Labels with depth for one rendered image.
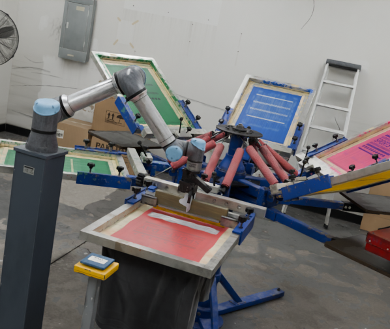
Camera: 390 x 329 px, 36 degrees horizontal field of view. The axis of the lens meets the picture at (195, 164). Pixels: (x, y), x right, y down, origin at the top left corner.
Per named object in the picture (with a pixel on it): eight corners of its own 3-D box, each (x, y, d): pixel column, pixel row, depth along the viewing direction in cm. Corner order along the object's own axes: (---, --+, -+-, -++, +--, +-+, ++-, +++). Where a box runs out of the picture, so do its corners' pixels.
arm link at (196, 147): (190, 136, 293) (207, 139, 293) (186, 157, 296) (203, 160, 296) (189, 139, 286) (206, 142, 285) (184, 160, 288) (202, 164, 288)
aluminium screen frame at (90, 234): (210, 279, 234) (212, 270, 233) (78, 239, 249) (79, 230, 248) (251, 224, 308) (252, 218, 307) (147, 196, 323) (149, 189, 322)
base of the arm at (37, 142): (18, 147, 276) (20, 126, 274) (37, 142, 290) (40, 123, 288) (45, 155, 272) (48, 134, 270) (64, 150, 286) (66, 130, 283)
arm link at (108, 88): (32, 106, 283) (137, 62, 275) (42, 102, 297) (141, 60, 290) (44, 129, 285) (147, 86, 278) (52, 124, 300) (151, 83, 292)
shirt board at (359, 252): (437, 282, 302) (442, 267, 300) (399, 296, 274) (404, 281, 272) (246, 194, 393) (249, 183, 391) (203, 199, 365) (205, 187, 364)
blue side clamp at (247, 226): (239, 245, 280) (242, 232, 278) (229, 242, 281) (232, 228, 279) (252, 228, 308) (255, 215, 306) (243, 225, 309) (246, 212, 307)
